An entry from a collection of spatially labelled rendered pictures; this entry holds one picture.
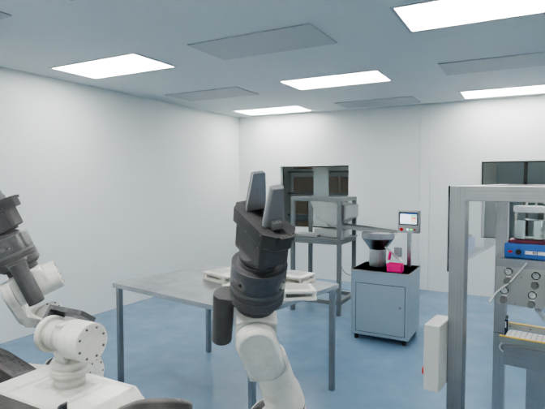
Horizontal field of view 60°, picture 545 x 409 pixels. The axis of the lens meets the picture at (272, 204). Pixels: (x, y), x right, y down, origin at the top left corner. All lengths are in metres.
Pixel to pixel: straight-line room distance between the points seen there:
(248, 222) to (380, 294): 4.54
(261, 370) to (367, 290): 4.45
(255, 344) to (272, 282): 0.11
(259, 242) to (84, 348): 0.36
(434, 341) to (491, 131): 5.87
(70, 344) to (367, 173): 7.30
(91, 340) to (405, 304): 4.47
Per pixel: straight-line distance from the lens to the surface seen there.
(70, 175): 6.19
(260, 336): 0.75
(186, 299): 3.46
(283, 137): 8.58
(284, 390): 0.88
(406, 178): 7.78
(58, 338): 0.88
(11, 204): 1.16
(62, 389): 0.92
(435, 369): 2.03
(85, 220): 6.34
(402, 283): 5.10
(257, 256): 0.68
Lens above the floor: 1.72
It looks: 3 degrees down
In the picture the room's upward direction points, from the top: straight up
